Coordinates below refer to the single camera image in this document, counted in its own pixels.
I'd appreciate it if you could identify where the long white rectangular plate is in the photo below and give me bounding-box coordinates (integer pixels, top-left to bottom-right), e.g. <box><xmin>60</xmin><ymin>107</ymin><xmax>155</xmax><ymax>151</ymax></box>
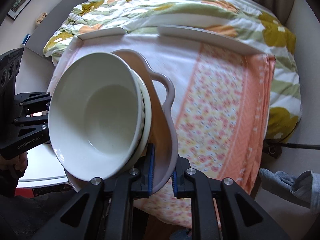
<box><xmin>157</xmin><ymin>25</ymin><xmax>263</xmax><ymax>55</ymax></box>

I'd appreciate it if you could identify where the small white saucer dish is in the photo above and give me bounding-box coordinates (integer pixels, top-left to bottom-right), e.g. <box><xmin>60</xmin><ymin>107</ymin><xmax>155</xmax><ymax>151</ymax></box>
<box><xmin>77</xmin><ymin>27</ymin><xmax>127</xmax><ymax>41</ymax></box>

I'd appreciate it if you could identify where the grey cloth garment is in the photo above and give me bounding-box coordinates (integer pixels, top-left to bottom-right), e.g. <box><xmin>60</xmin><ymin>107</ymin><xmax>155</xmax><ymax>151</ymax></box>
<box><xmin>259</xmin><ymin>168</ymin><xmax>319</xmax><ymax>213</ymax></box>

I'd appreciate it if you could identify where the person's left hand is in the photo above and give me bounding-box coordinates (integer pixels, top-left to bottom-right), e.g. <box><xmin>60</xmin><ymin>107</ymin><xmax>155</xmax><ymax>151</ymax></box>
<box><xmin>0</xmin><ymin>152</ymin><xmax>28</xmax><ymax>172</ymax></box>

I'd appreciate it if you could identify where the white oval ribbed dish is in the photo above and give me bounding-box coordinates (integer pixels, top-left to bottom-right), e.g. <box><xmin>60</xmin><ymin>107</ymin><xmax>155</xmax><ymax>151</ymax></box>
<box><xmin>124</xmin><ymin>70</ymin><xmax>152</xmax><ymax>170</ymax></box>

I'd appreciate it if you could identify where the black cable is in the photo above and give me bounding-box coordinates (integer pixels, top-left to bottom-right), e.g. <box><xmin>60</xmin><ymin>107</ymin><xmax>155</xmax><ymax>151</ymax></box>
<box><xmin>262</xmin><ymin>139</ymin><xmax>320</xmax><ymax>159</ymax></box>

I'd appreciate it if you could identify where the pink floral tablecloth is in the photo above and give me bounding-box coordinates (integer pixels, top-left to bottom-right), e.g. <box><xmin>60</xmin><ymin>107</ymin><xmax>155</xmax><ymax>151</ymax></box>
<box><xmin>47</xmin><ymin>32</ymin><xmax>277</xmax><ymax>230</ymax></box>

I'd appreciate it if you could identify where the white shallow round bowl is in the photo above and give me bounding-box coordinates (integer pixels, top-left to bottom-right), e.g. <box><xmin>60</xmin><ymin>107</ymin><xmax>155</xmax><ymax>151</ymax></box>
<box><xmin>48</xmin><ymin>53</ymin><xmax>144</xmax><ymax>181</ymax></box>

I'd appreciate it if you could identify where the floral green yellow quilt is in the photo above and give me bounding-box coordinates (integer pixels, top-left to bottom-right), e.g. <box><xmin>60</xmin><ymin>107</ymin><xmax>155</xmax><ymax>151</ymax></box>
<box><xmin>43</xmin><ymin>0</ymin><xmax>302</xmax><ymax>142</ymax></box>

